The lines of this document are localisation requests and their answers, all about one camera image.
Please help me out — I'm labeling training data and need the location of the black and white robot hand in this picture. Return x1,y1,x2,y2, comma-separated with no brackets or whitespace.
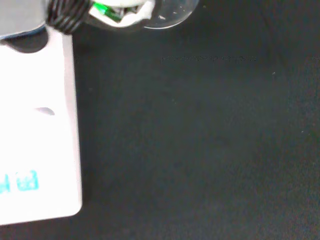
44,0,157,35

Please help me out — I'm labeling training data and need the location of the black bench cloth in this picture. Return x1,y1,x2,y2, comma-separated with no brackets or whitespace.
0,0,320,240

